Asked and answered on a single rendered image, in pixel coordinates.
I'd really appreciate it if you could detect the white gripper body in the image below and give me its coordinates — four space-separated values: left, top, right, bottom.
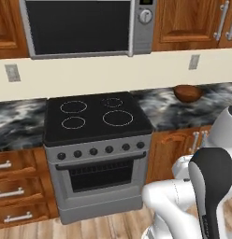
171 154 195 181

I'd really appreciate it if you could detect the brown wooden bowl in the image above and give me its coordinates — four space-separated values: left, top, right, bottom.
172 84 205 104

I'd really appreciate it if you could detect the wooden base cupboard door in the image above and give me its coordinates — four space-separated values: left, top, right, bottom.
145 127 203 185
199 124 214 149

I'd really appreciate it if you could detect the grey oven door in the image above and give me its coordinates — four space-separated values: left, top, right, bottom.
54 151 148 207

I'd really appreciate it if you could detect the black glass hob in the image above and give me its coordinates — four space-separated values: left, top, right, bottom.
42 91 154 148

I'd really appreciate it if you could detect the wooden drawer front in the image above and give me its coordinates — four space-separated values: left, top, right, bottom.
0 201 60 231
0 147 48 181
0 174 53 209

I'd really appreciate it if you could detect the grey microwave oven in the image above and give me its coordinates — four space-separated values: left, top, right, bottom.
18 0 158 61

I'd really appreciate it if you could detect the silver cupboard handle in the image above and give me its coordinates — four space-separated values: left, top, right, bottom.
199 130 210 149
190 131 200 155
213 0 230 42
225 4 232 42

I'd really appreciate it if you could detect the black oven door handle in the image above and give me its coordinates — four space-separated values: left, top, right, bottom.
54 151 148 171

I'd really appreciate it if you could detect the grey wall socket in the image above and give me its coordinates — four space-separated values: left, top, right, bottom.
188 54 201 71
4 63 22 83

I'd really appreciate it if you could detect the wooden wall cupboard door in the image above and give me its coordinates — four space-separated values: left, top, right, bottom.
0 0 30 60
152 0 225 52
218 0 232 49

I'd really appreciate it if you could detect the silver drawer handle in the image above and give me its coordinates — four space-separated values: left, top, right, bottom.
0 187 25 200
0 160 13 171
3 211 34 224

